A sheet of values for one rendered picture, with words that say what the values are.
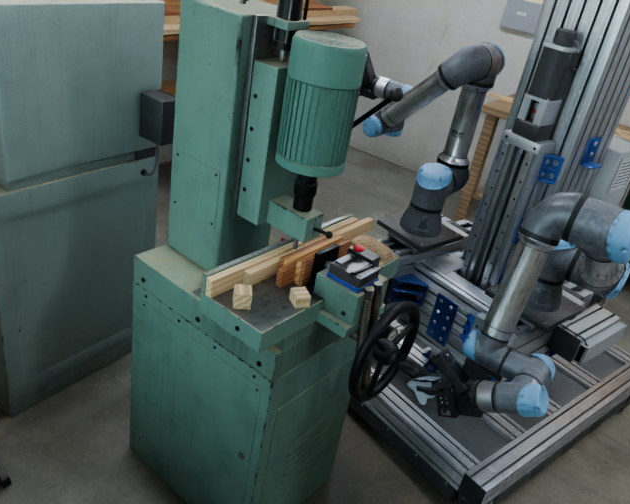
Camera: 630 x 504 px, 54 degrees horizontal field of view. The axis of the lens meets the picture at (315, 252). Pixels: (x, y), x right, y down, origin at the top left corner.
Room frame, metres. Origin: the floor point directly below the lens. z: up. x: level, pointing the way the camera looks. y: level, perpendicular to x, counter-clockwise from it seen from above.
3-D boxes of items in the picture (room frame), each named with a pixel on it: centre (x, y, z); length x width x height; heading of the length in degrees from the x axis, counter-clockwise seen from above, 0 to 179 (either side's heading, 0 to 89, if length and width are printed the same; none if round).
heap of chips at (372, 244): (1.62, -0.16, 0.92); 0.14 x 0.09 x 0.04; 55
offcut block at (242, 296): (1.23, 0.15, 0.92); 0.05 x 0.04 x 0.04; 13
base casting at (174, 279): (1.53, 0.16, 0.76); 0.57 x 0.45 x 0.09; 55
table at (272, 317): (1.41, -0.04, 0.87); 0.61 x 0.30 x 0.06; 145
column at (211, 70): (1.62, 0.30, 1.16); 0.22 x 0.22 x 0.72; 55
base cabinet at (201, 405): (1.53, 0.16, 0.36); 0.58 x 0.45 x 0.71; 55
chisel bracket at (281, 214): (1.47, 0.07, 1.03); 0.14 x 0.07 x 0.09; 55
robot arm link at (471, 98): (2.14, -0.43, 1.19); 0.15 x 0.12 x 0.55; 149
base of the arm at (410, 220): (2.03, -0.36, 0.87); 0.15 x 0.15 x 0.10
